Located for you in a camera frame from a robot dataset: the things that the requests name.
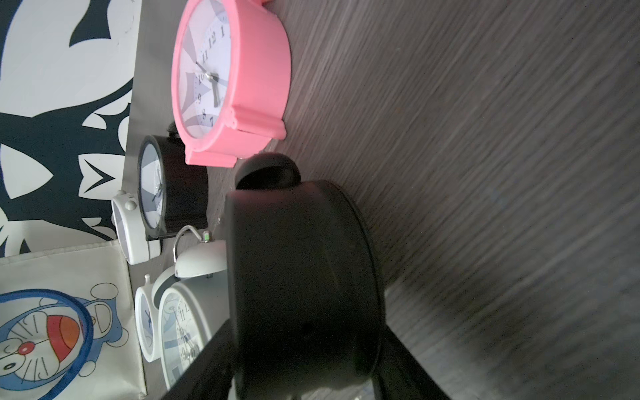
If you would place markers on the white canvas bag blue handles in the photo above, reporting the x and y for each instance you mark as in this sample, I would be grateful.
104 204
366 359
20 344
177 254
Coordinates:
67 326

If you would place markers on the pink alarm clock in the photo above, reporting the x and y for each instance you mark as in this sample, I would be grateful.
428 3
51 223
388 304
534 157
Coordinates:
231 76

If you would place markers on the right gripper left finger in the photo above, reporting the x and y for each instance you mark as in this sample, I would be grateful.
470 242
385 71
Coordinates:
210 375

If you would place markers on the white blue-faced alarm clock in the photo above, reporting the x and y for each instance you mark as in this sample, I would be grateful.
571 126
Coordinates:
146 319

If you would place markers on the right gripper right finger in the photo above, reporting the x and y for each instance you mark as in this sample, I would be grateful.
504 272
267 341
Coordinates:
399 376

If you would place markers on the small black twin-bell clock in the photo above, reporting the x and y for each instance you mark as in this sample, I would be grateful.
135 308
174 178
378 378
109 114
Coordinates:
306 302

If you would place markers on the white round alarm clock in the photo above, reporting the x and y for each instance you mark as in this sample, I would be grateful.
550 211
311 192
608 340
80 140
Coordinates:
192 300

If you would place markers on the black round alarm clock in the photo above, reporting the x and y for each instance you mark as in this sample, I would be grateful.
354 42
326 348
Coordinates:
171 193

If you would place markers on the white square alarm clock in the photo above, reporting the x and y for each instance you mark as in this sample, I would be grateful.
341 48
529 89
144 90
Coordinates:
130 229

